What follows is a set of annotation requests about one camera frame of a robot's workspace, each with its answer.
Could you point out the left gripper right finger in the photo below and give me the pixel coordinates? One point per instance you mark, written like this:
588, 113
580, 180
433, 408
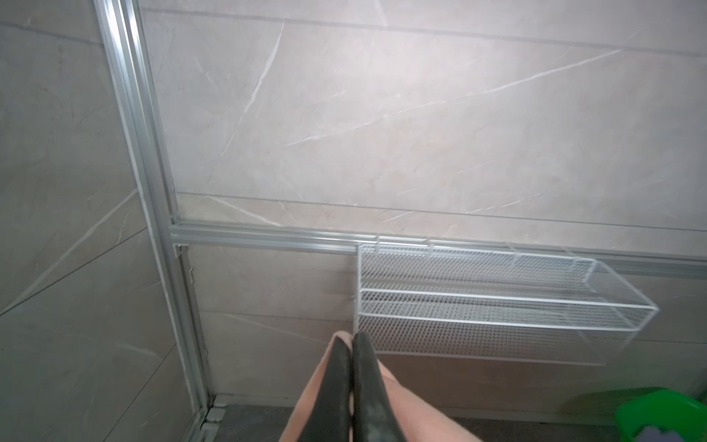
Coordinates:
373, 417

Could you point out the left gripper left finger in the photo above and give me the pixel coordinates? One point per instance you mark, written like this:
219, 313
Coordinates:
330, 418

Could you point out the salmon pink t shirt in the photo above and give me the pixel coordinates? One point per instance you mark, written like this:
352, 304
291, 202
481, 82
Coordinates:
419, 421

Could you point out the purple t shirt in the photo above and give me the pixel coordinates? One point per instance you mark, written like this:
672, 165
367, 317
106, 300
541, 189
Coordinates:
654, 434

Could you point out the green plastic laundry basket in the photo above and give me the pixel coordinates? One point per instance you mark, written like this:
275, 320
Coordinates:
663, 409

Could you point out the white wire mesh shelf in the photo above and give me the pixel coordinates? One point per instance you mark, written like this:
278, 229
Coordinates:
503, 305

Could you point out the aluminium frame profiles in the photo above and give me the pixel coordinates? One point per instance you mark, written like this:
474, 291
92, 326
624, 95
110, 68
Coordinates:
122, 33

